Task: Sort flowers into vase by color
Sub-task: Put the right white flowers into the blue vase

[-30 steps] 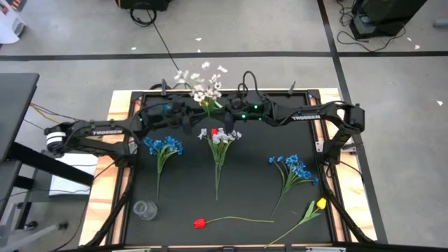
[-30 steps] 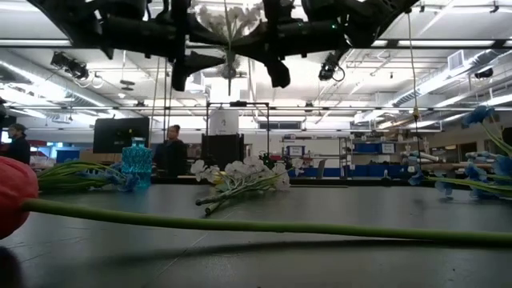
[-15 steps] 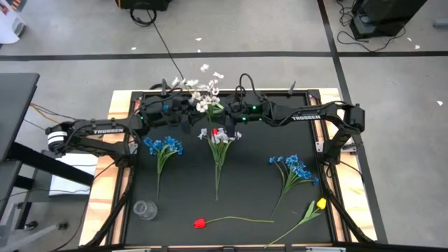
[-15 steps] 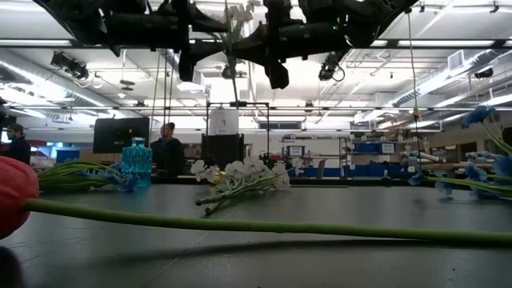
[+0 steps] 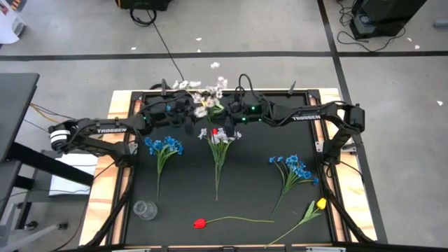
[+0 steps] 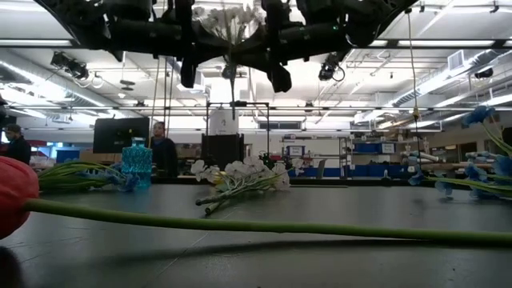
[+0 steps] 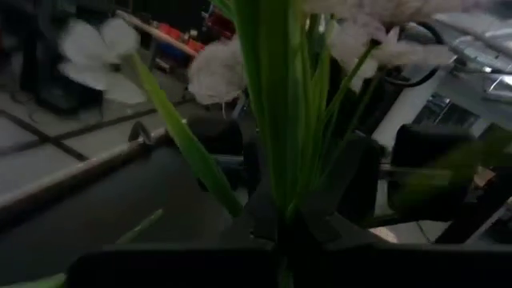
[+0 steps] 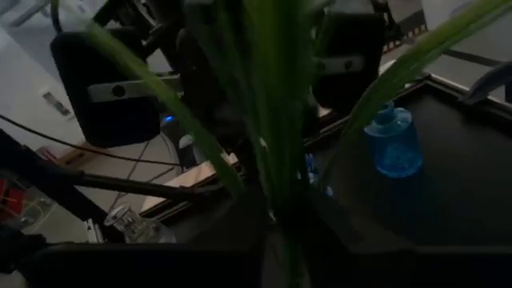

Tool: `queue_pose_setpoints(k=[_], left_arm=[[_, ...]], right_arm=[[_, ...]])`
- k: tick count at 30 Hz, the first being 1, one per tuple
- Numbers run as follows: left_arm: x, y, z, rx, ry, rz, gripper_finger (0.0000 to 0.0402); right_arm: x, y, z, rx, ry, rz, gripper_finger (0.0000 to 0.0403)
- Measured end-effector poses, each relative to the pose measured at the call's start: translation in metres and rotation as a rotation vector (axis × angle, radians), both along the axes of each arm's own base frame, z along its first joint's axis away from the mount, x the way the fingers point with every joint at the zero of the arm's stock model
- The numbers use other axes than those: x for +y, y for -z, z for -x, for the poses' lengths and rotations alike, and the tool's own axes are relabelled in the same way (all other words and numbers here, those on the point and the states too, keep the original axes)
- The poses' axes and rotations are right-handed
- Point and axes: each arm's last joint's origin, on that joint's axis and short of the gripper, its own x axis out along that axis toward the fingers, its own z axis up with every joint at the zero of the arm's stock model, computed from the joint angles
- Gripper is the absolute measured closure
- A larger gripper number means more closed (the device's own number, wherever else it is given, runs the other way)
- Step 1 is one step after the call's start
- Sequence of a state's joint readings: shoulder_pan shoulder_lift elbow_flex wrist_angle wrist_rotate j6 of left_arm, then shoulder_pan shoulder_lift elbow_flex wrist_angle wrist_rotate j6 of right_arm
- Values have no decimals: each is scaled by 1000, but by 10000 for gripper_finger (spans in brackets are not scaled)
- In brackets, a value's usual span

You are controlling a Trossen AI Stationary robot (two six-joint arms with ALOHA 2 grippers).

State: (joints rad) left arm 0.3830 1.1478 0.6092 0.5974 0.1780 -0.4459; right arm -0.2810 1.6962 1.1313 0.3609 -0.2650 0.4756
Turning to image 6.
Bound red artificial tulip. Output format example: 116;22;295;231
0;155;512;247

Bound black monitor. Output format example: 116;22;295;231
93;117;150;154

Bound blue artificial flower bunch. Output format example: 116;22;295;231
38;159;141;193
407;105;512;200

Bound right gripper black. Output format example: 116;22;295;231
231;0;353;94

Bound blue shelf bins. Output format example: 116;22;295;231
354;142;397;154

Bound blue glass vase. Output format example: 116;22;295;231
121;137;154;189

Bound white air vent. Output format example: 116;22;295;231
446;49;466;72

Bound person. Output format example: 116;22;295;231
149;121;179;178
2;123;32;166

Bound row of blue bins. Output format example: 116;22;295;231
287;166;409;178

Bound white box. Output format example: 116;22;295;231
209;110;240;136

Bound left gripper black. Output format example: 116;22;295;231
107;0;233;89

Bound blue box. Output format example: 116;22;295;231
55;149;80;164

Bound wooden workbench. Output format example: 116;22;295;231
418;162;497;172

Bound hanging cable with yellow plug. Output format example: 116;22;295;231
404;6;422;179

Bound black rig frame bar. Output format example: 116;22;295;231
0;38;512;50

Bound white artificial flower bunch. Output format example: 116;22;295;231
191;3;266;121
190;154;305;217

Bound cardboard box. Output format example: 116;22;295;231
78;150;122;164

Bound long ceiling rail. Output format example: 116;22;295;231
0;105;512;113

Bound black screen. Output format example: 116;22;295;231
201;133;245;171

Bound white cable loops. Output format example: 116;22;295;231
74;70;106;90

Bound black metal frame stand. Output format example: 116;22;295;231
206;101;271;179

